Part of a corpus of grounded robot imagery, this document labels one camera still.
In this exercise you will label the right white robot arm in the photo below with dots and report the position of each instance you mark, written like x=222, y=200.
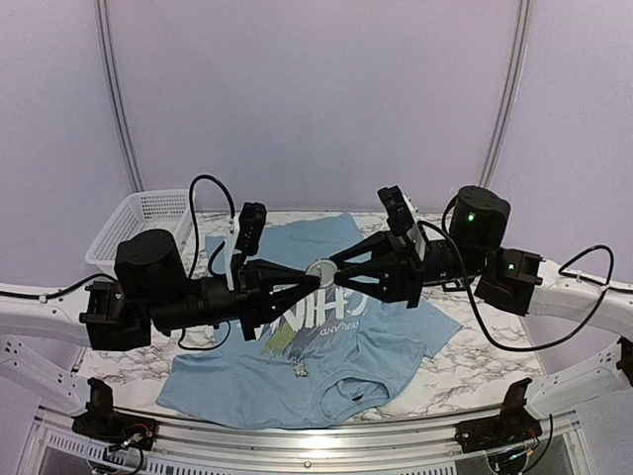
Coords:
x=465, y=249

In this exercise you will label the aluminium front rail frame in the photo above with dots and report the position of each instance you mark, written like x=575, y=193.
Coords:
x=183, y=445

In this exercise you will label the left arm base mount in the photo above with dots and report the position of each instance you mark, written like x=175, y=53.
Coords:
x=102, y=422

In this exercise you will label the white perforated plastic basket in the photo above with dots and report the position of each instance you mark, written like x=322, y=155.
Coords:
x=159, y=209

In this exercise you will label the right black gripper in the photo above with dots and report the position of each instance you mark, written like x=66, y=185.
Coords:
x=402, y=271

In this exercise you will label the left wall aluminium profile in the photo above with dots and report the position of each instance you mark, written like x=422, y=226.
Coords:
x=115, y=92

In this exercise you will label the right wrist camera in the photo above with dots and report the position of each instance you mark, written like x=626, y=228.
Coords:
x=402, y=218

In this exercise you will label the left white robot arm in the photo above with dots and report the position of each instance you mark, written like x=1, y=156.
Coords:
x=150, y=291

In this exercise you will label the right wall aluminium profile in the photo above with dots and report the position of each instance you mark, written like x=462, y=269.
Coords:
x=509, y=90

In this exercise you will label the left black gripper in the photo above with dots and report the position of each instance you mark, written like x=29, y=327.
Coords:
x=253, y=284

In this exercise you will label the round silver brooch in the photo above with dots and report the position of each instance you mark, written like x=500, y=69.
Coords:
x=325, y=270

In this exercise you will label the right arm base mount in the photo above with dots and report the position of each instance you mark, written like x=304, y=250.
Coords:
x=513, y=424

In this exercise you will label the light blue printed t-shirt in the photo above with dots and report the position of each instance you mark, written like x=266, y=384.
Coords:
x=360, y=353

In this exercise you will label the wall aluminium profile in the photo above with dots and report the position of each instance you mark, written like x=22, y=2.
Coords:
x=115, y=92
x=509, y=90

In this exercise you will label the black square box lid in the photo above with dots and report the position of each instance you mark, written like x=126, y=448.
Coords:
x=453, y=286

